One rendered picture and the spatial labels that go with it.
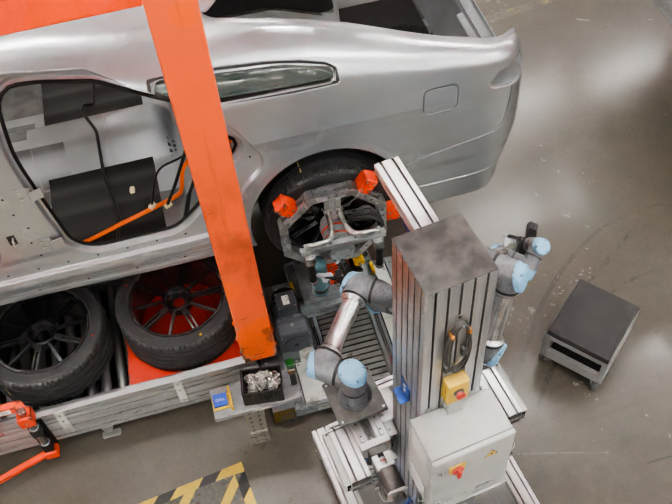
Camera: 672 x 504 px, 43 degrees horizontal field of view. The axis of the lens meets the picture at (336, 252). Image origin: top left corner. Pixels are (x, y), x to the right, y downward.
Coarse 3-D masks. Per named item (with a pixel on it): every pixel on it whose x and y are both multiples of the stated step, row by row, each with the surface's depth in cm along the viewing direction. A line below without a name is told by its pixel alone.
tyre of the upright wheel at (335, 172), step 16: (304, 160) 408; (320, 160) 408; (336, 160) 407; (352, 160) 410; (368, 160) 419; (288, 176) 408; (304, 176) 403; (320, 176) 403; (336, 176) 405; (352, 176) 408; (272, 192) 413; (288, 192) 405; (384, 192) 424; (272, 208) 412; (272, 224) 420; (272, 240) 430
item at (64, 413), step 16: (208, 368) 432; (224, 368) 432; (240, 368) 437; (144, 384) 428; (160, 384) 428; (176, 384) 430; (192, 384) 435; (208, 384) 439; (80, 400) 425; (96, 400) 424; (112, 400) 427; (128, 400) 430; (144, 400) 435; (48, 416) 422; (64, 416) 425; (80, 416) 430; (0, 432) 423; (16, 432) 426
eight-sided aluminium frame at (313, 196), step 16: (304, 192) 404; (320, 192) 405; (336, 192) 402; (352, 192) 404; (304, 208) 404; (384, 208) 420; (288, 224) 411; (384, 224) 430; (288, 240) 420; (368, 240) 437; (288, 256) 429; (352, 256) 444
